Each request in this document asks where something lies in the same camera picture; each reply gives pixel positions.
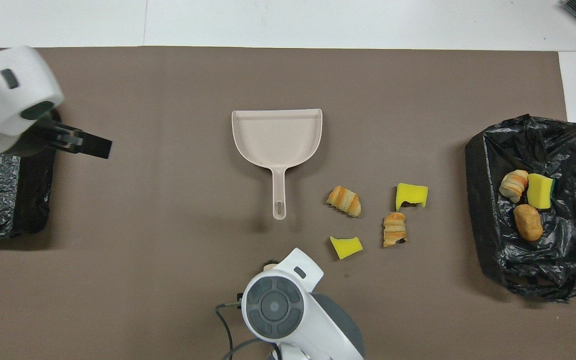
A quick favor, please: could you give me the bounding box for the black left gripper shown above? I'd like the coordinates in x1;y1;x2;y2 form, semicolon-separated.
20;122;114;161

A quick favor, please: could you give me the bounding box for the beige plastic dustpan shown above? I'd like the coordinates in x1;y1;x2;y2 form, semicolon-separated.
231;108;324;221

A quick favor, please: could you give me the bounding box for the orange striped toy croissant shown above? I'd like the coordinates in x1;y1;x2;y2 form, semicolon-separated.
383;212;408;248
326;185;363;219

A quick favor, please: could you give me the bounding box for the small yellow sponge piece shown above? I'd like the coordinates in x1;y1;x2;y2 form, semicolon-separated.
329;235;364;261

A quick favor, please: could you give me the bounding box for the notched yellow sponge piece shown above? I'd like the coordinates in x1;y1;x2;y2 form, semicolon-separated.
395;183;429;212

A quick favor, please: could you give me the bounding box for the pale toy croissant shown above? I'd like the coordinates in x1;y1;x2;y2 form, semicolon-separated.
498;169;530;204

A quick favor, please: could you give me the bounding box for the brown toy bread roll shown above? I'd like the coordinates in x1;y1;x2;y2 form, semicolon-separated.
512;203;544;242

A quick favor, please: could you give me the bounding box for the brown table mat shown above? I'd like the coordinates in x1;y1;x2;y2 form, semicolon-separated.
0;46;576;360

